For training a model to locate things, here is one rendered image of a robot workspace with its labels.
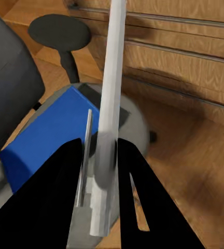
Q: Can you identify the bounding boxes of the pen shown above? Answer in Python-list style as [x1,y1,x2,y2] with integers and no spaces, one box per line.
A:
[76,0,127,237]

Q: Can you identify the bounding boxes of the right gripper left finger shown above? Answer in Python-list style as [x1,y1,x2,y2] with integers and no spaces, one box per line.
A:
[0,138,83,249]

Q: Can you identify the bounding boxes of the swivel chair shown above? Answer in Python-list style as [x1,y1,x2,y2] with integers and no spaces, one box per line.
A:
[0,14,158,249]

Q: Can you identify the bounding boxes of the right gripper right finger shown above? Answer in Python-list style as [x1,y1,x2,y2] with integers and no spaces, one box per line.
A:
[117,138,205,249]

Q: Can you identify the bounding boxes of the folder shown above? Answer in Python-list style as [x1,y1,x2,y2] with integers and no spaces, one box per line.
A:
[0,86,100,193]

